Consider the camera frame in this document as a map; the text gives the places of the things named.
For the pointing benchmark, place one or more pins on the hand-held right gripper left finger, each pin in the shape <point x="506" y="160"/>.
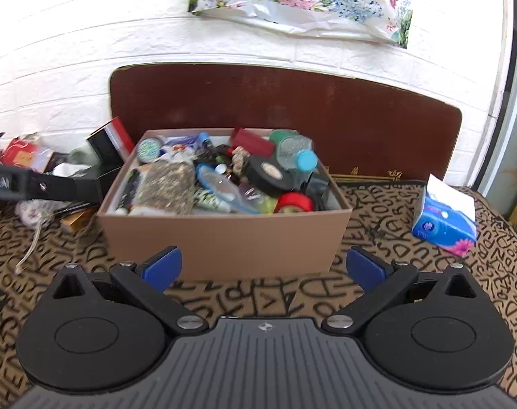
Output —
<point x="162" y="266"/>

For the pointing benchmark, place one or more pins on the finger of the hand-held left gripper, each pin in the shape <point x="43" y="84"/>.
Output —
<point x="45" y="186"/>

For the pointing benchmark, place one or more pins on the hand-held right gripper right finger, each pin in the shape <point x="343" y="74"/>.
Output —
<point x="367" y="266"/>

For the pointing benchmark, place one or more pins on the brown cardboard box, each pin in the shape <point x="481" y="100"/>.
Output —
<point x="224" y="243"/>

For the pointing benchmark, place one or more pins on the white floral pouch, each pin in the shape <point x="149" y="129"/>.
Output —
<point x="37" y="213"/>

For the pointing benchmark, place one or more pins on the red printed packet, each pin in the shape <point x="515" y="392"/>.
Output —
<point x="24" y="155"/>

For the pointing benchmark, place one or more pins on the orange box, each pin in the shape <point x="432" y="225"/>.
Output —
<point x="77" y="221"/>

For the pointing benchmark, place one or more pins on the letter printed brown blanket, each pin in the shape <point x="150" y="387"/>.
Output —
<point x="411" y="289"/>

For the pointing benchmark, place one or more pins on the bag of dried herbs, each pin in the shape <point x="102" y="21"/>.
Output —
<point x="165" y="187"/>

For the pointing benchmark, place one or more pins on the red and black gift box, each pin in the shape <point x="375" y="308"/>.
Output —
<point x="111" y="140"/>

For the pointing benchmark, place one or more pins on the green and white tube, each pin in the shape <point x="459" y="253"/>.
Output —
<point x="211" y="202"/>

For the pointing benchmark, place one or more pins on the black tube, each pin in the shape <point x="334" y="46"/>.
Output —
<point x="128" y="191"/>

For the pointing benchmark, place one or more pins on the blue tissue pack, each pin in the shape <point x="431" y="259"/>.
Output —
<point x="443" y="226"/>

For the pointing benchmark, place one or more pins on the red tape roll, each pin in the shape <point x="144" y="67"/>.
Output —
<point x="292" y="202"/>

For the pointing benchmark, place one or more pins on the clear plastic pouch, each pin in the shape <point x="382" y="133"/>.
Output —
<point x="224" y="189"/>

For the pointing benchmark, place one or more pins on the round glitter tin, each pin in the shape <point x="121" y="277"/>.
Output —
<point x="150" y="150"/>

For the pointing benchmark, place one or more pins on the clear bottle with blue cap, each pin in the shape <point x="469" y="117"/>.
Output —
<point x="305" y="161"/>

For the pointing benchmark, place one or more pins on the black tape roll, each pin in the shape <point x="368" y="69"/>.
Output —
<point x="254" y="170"/>

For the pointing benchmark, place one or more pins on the blue glue stick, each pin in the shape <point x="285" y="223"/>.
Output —
<point x="204" y="139"/>

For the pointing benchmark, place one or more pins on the small dark red box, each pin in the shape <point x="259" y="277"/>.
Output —
<point x="252" y="142"/>

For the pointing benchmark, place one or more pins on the green lid jar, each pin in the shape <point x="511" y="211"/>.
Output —
<point x="279" y="136"/>

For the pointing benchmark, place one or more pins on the dark wooden headboard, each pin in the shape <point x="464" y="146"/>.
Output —
<point x="284" y="102"/>

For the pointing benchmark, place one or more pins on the white door frame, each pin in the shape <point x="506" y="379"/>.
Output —
<point x="501" y="93"/>

